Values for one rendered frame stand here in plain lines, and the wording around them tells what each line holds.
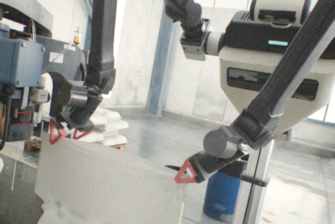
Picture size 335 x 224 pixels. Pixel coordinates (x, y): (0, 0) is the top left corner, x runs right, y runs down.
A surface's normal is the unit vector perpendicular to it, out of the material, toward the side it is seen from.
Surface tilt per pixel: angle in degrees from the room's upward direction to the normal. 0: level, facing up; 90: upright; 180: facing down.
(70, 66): 90
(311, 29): 103
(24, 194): 90
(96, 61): 108
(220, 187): 93
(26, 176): 90
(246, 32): 130
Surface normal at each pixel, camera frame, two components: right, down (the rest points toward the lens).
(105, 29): 0.68, 0.49
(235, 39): -0.46, 0.66
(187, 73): -0.45, 0.04
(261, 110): -0.80, 0.15
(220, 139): -0.57, -0.21
